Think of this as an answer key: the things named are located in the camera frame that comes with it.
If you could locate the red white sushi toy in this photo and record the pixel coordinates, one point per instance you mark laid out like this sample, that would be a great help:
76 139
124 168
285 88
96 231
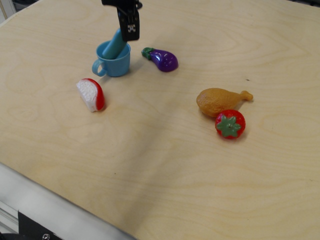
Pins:
91 93

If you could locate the purple toy eggplant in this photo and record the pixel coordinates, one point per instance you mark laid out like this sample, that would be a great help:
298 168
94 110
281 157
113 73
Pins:
164 60

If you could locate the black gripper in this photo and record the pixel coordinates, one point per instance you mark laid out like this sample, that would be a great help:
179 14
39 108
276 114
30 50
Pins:
128 16

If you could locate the teal toy cucumber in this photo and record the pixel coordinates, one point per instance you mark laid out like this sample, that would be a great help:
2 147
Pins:
114 47

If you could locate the blue plastic cup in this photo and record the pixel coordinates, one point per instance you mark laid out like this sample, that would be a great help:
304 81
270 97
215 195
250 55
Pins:
112 67

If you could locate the red toy strawberry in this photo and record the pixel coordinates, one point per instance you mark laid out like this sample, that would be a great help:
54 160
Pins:
230 124

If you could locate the orange toy chicken drumstick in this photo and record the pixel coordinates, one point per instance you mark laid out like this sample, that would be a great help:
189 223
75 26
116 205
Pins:
212 101

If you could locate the black metal bracket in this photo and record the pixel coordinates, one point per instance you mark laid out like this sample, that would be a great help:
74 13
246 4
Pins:
33 230

